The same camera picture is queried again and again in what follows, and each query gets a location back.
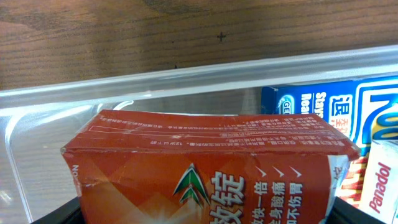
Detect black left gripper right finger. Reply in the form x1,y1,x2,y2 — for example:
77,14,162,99
325,197,385,224

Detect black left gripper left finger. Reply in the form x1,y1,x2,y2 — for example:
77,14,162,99
32,197,85,224

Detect white Panadol box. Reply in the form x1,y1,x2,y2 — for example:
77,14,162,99
359,140,397,224

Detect red medicine box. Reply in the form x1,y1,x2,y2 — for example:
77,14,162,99
61,110,359,223

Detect blue fever patch box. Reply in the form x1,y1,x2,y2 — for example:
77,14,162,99
261,75,397,208

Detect clear plastic container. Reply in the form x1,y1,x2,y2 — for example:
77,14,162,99
1,45,397,223

